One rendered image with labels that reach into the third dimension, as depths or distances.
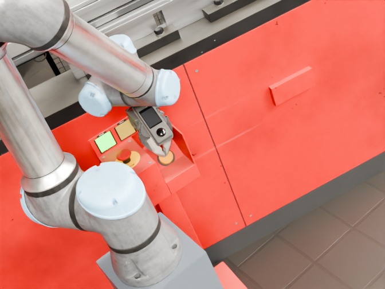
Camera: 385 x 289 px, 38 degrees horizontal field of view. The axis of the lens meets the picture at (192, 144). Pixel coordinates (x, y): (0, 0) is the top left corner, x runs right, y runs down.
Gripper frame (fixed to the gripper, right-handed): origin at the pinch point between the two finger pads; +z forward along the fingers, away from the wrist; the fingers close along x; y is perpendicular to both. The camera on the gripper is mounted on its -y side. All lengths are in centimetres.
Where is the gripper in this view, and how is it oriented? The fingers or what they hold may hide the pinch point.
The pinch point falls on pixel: (165, 153)
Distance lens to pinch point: 146.1
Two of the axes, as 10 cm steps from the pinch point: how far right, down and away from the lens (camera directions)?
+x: -8.2, 5.3, -2.3
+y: -5.1, -4.9, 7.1
